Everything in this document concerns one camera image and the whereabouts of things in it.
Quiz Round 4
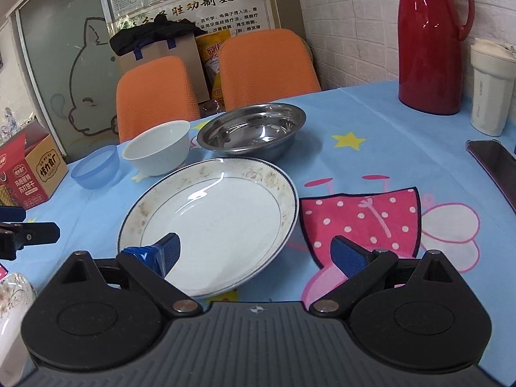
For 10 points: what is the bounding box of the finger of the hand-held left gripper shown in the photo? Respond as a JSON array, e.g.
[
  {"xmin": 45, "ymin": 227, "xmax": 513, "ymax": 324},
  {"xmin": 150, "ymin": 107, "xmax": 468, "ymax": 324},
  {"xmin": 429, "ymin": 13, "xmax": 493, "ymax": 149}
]
[
  {"xmin": 0, "ymin": 205, "xmax": 27, "ymax": 222},
  {"xmin": 0, "ymin": 222, "xmax": 61, "ymax": 261}
]

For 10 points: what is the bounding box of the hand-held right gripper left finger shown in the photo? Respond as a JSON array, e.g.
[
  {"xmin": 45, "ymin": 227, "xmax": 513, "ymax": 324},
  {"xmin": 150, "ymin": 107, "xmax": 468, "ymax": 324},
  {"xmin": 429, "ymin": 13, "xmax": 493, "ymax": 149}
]
[{"xmin": 52, "ymin": 233, "xmax": 204, "ymax": 318}]

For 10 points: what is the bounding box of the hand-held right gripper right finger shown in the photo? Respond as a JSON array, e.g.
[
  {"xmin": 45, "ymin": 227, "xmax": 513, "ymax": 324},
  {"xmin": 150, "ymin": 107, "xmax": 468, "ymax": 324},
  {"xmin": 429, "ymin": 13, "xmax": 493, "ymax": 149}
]
[{"xmin": 308, "ymin": 235, "xmax": 460, "ymax": 317}]

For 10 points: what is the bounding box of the white plate with floral rim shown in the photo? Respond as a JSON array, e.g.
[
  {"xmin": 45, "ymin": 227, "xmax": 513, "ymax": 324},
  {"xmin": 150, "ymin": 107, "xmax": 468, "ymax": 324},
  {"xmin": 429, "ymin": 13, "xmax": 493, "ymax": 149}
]
[{"xmin": 118, "ymin": 157, "xmax": 300, "ymax": 299}]

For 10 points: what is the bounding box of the red and orange snack box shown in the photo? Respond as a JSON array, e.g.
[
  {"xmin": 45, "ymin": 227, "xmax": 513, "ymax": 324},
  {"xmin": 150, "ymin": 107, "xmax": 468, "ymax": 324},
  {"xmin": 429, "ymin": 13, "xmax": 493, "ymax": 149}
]
[{"xmin": 0, "ymin": 123, "xmax": 69, "ymax": 210}]

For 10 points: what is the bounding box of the white dish with flower print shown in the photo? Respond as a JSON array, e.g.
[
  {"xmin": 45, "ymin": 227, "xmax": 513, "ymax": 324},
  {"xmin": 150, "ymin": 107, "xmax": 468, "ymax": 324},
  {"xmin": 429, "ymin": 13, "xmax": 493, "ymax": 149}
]
[{"xmin": 0, "ymin": 273, "xmax": 37, "ymax": 375}]

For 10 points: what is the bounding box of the blue plastic bowl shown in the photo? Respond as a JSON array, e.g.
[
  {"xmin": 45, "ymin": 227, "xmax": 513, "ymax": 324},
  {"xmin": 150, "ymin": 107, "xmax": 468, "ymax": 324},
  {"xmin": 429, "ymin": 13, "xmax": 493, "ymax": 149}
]
[{"xmin": 71, "ymin": 145, "xmax": 120, "ymax": 189}]

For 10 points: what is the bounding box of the clear plastic wrapping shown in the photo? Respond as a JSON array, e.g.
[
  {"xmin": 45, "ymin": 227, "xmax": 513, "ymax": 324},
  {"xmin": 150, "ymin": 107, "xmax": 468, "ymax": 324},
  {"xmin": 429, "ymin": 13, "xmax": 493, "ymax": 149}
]
[{"xmin": 0, "ymin": 107, "xmax": 39, "ymax": 138}]

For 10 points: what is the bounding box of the white ceramic bowl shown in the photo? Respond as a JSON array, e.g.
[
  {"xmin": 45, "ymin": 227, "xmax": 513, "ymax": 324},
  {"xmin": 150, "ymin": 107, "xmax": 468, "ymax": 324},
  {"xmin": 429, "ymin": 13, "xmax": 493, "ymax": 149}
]
[{"xmin": 122, "ymin": 120, "xmax": 191, "ymax": 177}]

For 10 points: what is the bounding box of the blue cartoon tablecloth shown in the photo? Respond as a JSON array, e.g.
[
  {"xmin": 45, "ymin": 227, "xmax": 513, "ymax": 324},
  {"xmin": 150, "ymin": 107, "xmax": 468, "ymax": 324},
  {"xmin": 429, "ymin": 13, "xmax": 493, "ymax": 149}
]
[{"xmin": 0, "ymin": 81, "xmax": 516, "ymax": 387}]

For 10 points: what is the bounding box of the stainless steel bowl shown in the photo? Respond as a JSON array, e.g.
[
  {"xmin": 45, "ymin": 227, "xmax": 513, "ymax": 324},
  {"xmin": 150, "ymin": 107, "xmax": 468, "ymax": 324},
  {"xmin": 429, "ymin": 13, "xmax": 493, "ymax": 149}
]
[{"xmin": 197, "ymin": 103, "xmax": 307, "ymax": 161}]

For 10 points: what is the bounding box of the orange chair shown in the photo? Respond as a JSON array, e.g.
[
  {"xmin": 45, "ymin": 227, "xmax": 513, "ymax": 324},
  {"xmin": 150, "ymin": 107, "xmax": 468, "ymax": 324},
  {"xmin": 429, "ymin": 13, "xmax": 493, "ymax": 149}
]
[
  {"xmin": 116, "ymin": 55, "xmax": 201, "ymax": 144},
  {"xmin": 220, "ymin": 29, "xmax": 322, "ymax": 112}
]

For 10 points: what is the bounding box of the frosted glass door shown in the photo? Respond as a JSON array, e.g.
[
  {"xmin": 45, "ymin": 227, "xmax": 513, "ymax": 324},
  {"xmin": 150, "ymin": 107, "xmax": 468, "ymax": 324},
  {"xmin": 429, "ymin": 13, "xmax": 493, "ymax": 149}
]
[{"xmin": 16, "ymin": 0, "xmax": 122, "ymax": 164}]

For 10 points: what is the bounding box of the black smartphone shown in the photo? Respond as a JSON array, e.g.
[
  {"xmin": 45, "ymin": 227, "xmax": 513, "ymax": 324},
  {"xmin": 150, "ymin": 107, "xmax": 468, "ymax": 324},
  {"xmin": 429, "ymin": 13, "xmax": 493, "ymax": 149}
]
[{"xmin": 465, "ymin": 140, "xmax": 516, "ymax": 206}]

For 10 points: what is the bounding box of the yellow snack packet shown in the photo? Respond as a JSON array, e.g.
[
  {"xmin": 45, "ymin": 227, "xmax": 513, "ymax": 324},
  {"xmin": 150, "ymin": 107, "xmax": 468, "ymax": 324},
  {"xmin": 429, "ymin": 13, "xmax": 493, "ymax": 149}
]
[{"xmin": 196, "ymin": 34, "xmax": 226, "ymax": 99}]

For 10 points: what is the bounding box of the brown cardboard box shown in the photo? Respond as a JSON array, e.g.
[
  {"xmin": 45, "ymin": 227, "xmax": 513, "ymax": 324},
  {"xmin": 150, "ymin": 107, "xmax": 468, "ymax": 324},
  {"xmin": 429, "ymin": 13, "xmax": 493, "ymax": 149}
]
[{"xmin": 115, "ymin": 34, "xmax": 210, "ymax": 103}]

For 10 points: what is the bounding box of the black cloth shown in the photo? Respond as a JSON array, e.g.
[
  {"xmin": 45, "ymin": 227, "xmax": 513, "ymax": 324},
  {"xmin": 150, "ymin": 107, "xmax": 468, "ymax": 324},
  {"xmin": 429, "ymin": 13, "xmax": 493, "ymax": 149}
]
[{"xmin": 110, "ymin": 19, "xmax": 206, "ymax": 55}]

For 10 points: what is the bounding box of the white tumbler cup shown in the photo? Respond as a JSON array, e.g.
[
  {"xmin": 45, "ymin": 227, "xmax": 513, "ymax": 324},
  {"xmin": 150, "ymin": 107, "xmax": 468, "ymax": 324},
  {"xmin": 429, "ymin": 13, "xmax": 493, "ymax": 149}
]
[{"xmin": 470, "ymin": 38, "xmax": 516, "ymax": 137}]

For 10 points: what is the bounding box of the red thermos jug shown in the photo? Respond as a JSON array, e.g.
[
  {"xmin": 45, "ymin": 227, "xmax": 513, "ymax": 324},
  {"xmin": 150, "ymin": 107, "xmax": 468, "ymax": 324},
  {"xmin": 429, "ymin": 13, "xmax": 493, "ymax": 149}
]
[{"xmin": 397, "ymin": 0, "xmax": 475, "ymax": 115}]

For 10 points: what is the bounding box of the framed wall poster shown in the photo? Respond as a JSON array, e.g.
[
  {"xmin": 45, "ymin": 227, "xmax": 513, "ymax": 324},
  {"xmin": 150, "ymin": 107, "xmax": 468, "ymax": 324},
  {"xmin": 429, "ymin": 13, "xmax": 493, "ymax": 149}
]
[{"xmin": 105, "ymin": 0, "xmax": 281, "ymax": 37}]

